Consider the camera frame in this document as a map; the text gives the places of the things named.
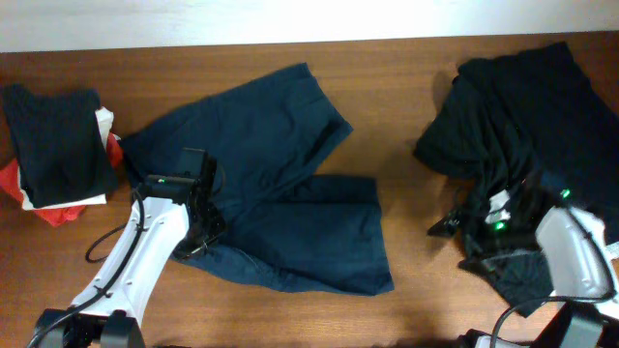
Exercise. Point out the black garment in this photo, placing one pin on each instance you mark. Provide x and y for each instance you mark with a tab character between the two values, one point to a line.
534	111

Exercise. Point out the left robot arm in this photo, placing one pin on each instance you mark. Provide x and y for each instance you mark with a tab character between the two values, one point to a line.
173	217

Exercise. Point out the navy blue shorts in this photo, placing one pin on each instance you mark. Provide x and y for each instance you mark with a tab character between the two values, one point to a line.
288	228

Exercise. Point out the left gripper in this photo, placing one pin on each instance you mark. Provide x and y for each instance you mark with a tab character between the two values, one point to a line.
218	223

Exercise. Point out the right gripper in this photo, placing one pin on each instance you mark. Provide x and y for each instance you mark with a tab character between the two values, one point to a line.
482	250

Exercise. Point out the black folded shirt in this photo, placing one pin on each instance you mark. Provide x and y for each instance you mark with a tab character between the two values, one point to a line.
58	145

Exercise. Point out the white folded shirt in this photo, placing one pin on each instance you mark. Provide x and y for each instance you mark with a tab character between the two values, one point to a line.
105	120

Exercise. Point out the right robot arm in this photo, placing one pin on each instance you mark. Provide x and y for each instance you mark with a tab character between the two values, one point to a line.
578	277

